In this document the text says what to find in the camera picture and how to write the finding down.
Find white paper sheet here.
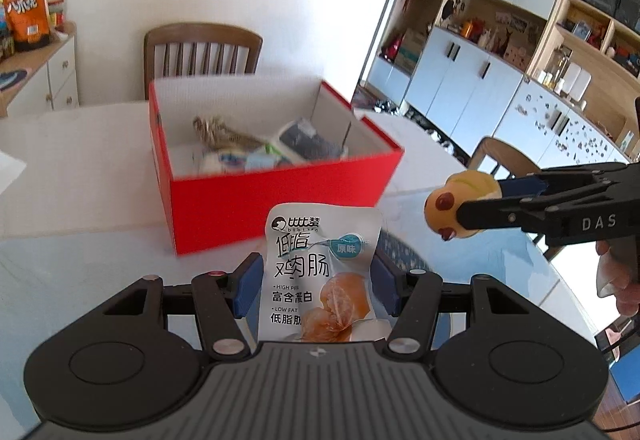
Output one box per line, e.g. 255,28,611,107
0,150,27,193

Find white patterned desktop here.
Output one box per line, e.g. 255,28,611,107
0,100,601,356

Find speckled brown snack packet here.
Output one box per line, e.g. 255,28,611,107
192,115,268,152

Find row of shelf ornaments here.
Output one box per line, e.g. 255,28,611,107
440,0,546,66

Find person's right hand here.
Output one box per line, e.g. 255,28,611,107
596,240,640,317

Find wooden dining chair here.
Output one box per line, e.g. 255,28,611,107
144,22,264,101

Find black cable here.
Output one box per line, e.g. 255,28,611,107
595,320,640,432

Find orange snack bag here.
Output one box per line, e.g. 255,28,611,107
0,0,52,52

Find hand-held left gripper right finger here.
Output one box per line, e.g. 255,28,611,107
371,247,538,357

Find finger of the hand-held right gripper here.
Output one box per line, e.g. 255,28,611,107
497,172,547,198
457,197,551,232

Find red cardboard box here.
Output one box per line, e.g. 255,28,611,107
148,76,405,256

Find white wooden sideboard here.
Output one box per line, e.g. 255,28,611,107
0,22,81,118

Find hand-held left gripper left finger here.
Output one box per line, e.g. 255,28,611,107
97,252,264,362

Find wooden armchair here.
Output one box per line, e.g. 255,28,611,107
467,136,543,182

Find red bag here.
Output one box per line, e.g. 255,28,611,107
381,32,405,62

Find white crumpled packet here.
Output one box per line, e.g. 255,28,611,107
200,149,248,173

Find snack packets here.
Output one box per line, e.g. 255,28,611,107
277,119,348,165

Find large wall cabinet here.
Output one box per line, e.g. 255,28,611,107
365,0,640,166

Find yellow toy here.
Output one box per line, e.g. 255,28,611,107
424,170,502,241

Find white chicken sausage packet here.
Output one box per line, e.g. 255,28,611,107
256,202,383,343

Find white storage canisters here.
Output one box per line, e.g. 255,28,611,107
540,47,592,102

